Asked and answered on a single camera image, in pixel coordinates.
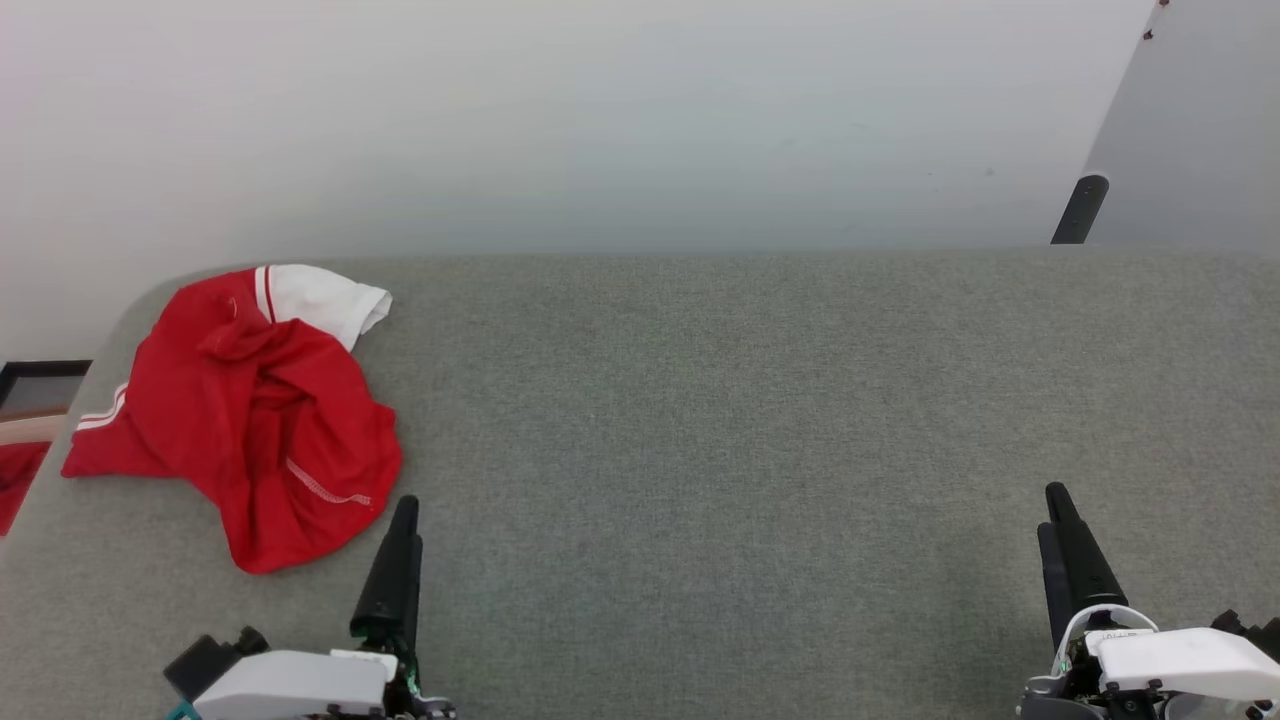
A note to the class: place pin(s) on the white laundry basket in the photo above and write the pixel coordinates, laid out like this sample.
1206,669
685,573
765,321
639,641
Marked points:
40,368

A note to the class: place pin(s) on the grey partition panel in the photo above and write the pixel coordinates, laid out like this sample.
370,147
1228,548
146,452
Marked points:
1200,120

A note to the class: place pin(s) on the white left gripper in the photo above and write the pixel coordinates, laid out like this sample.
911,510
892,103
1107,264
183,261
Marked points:
300,685

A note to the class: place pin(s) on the teal left camera connector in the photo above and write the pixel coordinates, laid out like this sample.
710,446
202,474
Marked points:
182,712

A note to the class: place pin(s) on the red and white shirt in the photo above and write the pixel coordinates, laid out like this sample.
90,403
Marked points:
250,430

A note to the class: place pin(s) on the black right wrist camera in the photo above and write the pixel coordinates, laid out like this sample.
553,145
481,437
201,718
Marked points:
1255,632

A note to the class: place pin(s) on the red garment in basket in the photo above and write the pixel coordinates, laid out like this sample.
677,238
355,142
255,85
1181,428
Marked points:
15,480

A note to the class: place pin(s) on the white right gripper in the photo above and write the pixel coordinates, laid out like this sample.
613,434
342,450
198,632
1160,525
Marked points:
1180,665

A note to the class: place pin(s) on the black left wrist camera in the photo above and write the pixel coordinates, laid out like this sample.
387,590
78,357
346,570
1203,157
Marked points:
210,660

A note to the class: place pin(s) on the black cylindrical post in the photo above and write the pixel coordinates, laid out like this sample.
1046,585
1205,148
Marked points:
1080,210

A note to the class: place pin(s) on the grey fabric sofa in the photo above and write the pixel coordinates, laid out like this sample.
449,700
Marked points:
700,450

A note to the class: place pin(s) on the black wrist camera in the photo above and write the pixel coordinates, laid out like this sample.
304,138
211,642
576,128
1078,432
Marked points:
210,660
1255,632

